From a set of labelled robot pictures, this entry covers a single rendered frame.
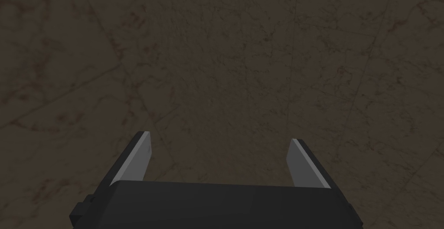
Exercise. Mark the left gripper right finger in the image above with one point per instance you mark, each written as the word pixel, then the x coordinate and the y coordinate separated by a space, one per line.
pixel 305 168

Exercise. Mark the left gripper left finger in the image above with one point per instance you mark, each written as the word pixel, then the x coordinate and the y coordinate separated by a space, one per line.
pixel 133 161

